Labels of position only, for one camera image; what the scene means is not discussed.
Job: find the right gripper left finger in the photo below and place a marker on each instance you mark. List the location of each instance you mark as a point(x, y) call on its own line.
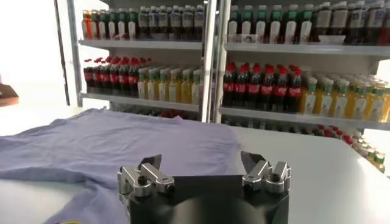
point(137, 179)

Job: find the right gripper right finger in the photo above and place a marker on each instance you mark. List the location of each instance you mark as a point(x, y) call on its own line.
point(259, 175)

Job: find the purple printed t-shirt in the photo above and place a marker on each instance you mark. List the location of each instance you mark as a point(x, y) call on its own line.
point(106, 146)

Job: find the green cap yellow juice bottle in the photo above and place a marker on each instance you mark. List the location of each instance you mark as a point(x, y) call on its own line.
point(387, 105)
point(379, 162)
point(196, 89)
point(142, 85)
point(376, 105)
point(163, 86)
point(308, 99)
point(174, 87)
point(186, 88)
point(152, 86)
point(359, 103)
point(341, 102)
point(324, 100)

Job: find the grey metal shelf rack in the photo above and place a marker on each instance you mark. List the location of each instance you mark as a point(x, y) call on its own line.
point(137, 44)
point(304, 50)

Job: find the green cap dark tea bottle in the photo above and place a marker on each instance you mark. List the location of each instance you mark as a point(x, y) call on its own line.
point(261, 25)
point(305, 25)
point(122, 25)
point(94, 25)
point(246, 25)
point(275, 25)
point(132, 25)
point(112, 25)
point(102, 25)
point(233, 25)
point(291, 25)

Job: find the open cardboard box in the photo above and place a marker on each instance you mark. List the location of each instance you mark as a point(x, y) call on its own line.
point(7, 95)

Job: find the dark bottle blue white label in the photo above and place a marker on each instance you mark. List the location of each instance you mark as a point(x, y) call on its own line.
point(143, 21)
point(355, 21)
point(373, 21)
point(198, 21)
point(187, 21)
point(175, 21)
point(163, 21)
point(153, 21)
point(386, 24)

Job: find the orange red tea bottle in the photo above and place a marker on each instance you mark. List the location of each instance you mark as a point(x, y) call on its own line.
point(86, 25)

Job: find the dark bottle beige label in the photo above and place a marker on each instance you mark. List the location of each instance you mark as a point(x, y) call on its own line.
point(323, 21)
point(338, 19)

